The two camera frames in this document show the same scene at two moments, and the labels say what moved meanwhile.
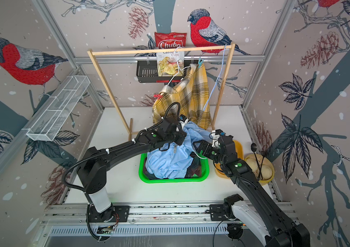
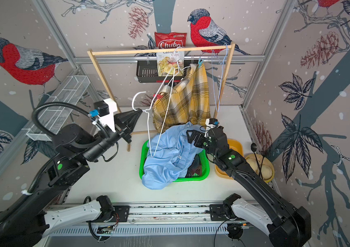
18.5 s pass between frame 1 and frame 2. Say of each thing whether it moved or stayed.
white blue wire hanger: moved
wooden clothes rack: stayed
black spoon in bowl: stayed
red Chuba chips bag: stayed
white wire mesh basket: stayed
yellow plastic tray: stayed
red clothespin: stayed
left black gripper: moved
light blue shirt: moved
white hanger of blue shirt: moved
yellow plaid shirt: stayed
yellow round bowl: stayed
